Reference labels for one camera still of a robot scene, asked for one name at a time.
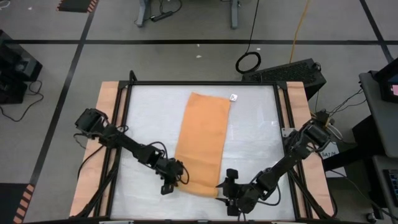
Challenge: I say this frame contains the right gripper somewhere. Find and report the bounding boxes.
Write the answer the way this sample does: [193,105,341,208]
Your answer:
[216,182,261,217]

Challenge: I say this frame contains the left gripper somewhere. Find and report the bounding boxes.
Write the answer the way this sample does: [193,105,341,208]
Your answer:
[154,157,187,196]

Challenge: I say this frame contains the orange waffle-weave towel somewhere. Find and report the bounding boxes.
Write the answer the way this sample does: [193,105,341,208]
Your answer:
[174,91,239,199]

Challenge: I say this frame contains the white paper label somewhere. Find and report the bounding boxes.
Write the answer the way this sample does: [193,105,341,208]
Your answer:
[319,142,346,179]

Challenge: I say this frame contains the black power adapter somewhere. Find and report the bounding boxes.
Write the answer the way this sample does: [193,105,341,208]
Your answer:
[316,110,331,126]

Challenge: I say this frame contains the black computer case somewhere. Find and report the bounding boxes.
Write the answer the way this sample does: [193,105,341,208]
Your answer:
[241,58,327,101]

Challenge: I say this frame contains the black orange-striped floor mat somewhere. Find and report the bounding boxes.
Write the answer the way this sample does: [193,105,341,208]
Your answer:
[0,182,35,224]
[55,0,100,14]

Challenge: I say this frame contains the black keyboard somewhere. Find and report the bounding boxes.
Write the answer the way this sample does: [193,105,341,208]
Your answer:
[382,169,398,208]

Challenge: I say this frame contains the grey side desk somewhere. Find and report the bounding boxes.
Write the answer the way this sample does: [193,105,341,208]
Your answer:
[359,70,398,159]

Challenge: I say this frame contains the black power strip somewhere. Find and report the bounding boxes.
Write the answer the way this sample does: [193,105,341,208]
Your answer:
[150,11,174,23]

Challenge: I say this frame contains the grey desk leg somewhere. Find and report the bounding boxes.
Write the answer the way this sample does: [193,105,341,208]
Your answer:
[229,0,243,30]
[135,0,152,28]

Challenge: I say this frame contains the black floor equipment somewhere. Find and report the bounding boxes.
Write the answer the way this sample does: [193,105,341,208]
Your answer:
[0,29,44,105]

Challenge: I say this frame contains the black screen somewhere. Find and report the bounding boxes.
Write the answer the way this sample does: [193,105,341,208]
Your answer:
[372,57,398,104]

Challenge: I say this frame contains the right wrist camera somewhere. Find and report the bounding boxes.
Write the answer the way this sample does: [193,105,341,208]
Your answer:
[226,168,239,187]

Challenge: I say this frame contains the black table frame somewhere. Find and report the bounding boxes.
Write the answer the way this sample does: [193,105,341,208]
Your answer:
[70,70,338,224]

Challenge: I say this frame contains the black coiled cable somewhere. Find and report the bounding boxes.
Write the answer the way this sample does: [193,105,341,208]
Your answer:
[234,0,262,75]

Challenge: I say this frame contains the thin black floor cable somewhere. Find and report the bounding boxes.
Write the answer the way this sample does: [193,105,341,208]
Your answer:
[0,80,45,123]

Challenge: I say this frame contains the yellow cable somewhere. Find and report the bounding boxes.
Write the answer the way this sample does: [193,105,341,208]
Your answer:
[289,0,312,64]

